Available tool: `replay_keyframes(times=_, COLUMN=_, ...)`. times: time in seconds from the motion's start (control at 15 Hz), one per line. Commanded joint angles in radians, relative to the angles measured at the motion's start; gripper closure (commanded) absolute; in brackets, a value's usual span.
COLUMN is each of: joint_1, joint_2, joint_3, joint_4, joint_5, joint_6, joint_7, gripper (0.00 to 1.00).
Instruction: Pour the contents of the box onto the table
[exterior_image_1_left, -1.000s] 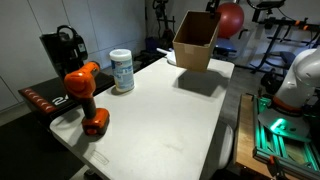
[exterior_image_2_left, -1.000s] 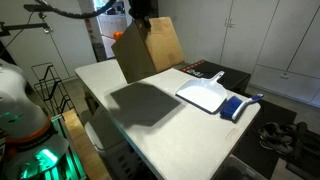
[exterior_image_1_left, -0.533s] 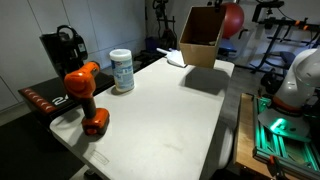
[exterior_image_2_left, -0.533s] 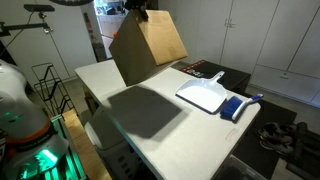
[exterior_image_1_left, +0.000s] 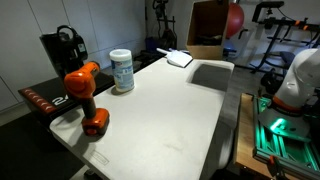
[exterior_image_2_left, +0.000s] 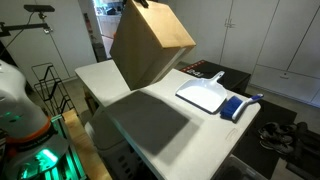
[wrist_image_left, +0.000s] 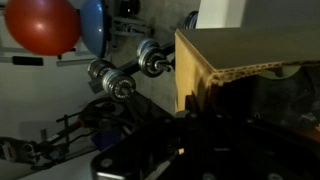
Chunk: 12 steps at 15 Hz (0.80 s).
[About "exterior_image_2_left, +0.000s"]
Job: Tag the black plyo box red print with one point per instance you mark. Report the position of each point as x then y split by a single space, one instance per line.
213 71

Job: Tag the black camera on stand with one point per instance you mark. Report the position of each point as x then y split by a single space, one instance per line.
39 8

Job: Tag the blue hand brush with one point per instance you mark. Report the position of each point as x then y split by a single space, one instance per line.
233 106

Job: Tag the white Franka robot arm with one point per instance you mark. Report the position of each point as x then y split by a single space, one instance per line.
20 110

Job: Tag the black floor mat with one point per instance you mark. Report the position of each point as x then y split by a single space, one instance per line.
266 113

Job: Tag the white wall cabinets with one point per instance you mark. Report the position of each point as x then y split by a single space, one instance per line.
266 36

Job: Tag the white laundry basket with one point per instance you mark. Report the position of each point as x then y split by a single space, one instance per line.
113 153

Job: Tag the white plastic dustpan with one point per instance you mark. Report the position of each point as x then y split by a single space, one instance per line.
203 93

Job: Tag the clear plastic storage bin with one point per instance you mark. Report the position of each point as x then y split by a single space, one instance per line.
240 170

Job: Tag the aluminium base frame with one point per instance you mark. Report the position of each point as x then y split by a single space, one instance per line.
71 156

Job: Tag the grey sports shoe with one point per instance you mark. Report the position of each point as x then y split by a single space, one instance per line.
278 146
275 130

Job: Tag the brown cardboard box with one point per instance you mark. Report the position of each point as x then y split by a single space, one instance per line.
146 43

